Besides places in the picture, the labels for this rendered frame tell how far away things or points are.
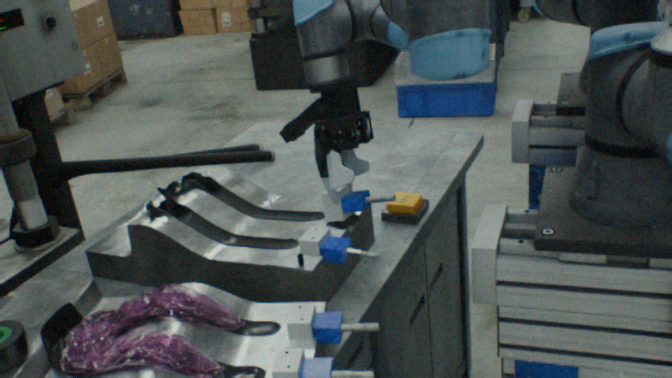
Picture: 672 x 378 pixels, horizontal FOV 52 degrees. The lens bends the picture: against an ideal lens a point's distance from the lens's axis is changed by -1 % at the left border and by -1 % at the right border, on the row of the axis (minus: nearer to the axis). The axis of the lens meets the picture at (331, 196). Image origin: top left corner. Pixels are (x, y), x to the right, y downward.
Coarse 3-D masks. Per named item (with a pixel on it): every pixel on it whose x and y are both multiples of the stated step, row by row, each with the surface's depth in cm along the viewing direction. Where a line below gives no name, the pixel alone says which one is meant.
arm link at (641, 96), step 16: (656, 48) 68; (656, 64) 68; (640, 80) 73; (656, 80) 68; (624, 96) 75; (640, 96) 73; (656, 96) 69; (624, 112) 76; (640, 112) 72; (656, 112) 69; (640, 128) 73; (656, 128) 70; (656, 144) 71
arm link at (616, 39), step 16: (608, 32) 79; (624, 32) 77; (640, 32) 76; (656, 32) 75; (592, 48) 81; (608, 48) 78; (624, 48) 77; (640, 48) 76; (592, 64) 82; (608, 64) 79; (624, 64) 77; (640, 64) 75; (592, 80) 82; (608, 80) 79; (624, 80) 76; (592, 96) 83; (608, 96) 79; (592, 112) 84; (608, 112) 80; (592, 128) 84; (608, 128) 82; (624, 128) 78; (608, 144) 83; (624, 144) 81; (640, 144) 81
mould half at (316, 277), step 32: (192, 192) 135; (256, 192) 141; (128, 224) 126; (160, 224) 125; (224, 224) 130; (256, 224) 131; (288, 224) 129; (320, 224) 127; (96, 256) 134; (128, 256) 130; (160, 256) 126; (192, 256) 123; (224, 256) 121; (256, 256) 119; (288, 256) 117; (352, 256) 127; (224, 288) 123; (256, 288) 119; (288, 288) 116; (320, 288) 116
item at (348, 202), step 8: (344, 192) 126; (352, 192) 126; (360, 192) 125; (368, 192) 125; (328, 200) 125; (344, 200) 124; (352, 200) 123; (360, 200) 122; (368, 200) 123; (376, 200) 123; (384, 200) 122; (392, 200) 122; (328, 208) 125; (336, 208) 125; (344, 208) 124; (352, 208) 124; (360, 208) 123; (328, 216) 126; (336, 216) 125; (344, 216) 125
